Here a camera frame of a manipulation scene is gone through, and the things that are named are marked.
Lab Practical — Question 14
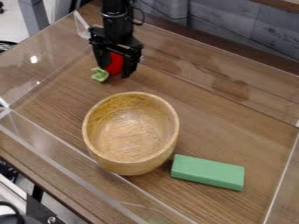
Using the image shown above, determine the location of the red plush strawberry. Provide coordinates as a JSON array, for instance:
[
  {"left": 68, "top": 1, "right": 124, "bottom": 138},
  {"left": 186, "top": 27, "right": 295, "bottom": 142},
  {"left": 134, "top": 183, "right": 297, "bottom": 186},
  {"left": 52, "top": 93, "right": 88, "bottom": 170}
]
[{"left": 91, "top": 52, "right": 124, "bottom": 82}]

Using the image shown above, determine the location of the wooden bowl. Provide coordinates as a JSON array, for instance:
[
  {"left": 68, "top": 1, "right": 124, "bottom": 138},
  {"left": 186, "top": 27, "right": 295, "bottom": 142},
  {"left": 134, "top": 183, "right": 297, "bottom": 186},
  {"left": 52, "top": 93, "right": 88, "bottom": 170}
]
[{"left": 82, "top": 91, "right": 180, "bottom": 176}]

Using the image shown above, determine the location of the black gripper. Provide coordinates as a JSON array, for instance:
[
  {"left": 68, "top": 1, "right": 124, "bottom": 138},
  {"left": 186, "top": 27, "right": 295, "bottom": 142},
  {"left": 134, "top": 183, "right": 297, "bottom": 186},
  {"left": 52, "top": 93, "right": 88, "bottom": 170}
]
[{"left": 88, "top": 25, "right": 144, "bottom": 78}]

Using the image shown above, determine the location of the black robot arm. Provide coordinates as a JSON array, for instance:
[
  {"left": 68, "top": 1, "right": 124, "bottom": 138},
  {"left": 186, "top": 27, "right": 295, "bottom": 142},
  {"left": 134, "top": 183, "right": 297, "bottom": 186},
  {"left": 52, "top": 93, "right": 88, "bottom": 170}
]
[{"left": 88, "top": 0, "right": 146, "bottom": 78}]

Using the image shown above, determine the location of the clear acrylic tray enclosure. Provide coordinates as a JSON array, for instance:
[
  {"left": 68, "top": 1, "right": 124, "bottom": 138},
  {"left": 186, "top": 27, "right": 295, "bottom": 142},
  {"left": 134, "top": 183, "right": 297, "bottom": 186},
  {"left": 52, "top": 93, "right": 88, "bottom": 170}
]
[{"left": 0, "top": 17, "right": 299, "bottom": 224}]

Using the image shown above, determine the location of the black cable bottom left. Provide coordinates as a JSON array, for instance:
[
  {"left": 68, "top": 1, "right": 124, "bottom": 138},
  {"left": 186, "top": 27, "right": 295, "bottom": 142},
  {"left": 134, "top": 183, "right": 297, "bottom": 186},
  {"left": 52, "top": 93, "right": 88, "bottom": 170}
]
[{"left": 0, "top": 200, "right": 27, "bottom": 224}]

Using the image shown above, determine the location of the green rectangular block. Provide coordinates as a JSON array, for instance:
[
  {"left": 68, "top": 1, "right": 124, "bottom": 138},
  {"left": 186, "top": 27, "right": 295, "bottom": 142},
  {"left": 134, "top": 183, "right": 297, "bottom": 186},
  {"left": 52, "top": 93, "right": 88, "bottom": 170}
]
[{"left": 171, "top": 154, "right": 246, "bottom": 191}]

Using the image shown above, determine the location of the black metal bracket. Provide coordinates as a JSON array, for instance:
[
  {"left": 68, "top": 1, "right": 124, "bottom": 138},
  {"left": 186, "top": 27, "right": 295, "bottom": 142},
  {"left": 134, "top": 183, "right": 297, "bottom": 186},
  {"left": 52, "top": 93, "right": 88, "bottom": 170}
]
[{"left": 24, "top": 195, "right": 67, "bottom": 224}]

